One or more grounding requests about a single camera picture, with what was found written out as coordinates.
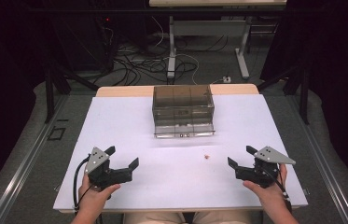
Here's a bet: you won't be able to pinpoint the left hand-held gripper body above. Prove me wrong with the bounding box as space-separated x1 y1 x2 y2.
84 147 133 190

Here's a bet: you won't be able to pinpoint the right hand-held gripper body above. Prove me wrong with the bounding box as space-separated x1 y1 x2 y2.
234 146 297 189

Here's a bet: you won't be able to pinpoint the person's left hand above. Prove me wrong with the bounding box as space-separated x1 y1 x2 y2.
77 173 122 217

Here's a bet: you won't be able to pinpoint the person's right hand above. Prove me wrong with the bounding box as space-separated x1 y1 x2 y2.
242 163 289 217

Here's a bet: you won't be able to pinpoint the white table mat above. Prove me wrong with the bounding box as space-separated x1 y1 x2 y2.
52 94 309 211

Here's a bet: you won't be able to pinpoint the person's legs in beige pants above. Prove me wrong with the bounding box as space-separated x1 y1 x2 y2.
122 211 265 224

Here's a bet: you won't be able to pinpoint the wooden table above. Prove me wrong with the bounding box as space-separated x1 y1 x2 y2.
52 83 309 215

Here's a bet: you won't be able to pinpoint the clear plastic drawer box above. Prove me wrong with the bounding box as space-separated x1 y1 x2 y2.
151 84 216 139

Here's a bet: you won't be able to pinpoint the black metal stand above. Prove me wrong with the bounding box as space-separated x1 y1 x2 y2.
256 63 311 126
44 60 100 124

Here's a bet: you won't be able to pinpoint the dark equipment rack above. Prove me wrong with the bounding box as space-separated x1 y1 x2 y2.
49 10 118 73

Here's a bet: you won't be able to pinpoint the white desk with metal legs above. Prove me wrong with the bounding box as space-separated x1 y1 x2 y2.
148 0 288 80

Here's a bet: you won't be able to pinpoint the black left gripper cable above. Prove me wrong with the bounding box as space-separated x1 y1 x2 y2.
72 154 92 216

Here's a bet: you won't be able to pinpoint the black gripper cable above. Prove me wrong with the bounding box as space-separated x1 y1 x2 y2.
72 154 92 216
268 169 293 214

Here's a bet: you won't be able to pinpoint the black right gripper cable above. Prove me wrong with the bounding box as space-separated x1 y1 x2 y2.
268 169 293 214

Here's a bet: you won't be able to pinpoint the metal floor rail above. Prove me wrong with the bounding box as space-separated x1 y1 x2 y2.
0 92 71 224
289 92 348 224

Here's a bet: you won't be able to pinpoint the tangle of black floor cables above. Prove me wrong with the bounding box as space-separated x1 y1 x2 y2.
100 18 230 87

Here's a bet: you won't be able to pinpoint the white floor cable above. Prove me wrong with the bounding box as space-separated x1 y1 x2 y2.
151 15 201 86

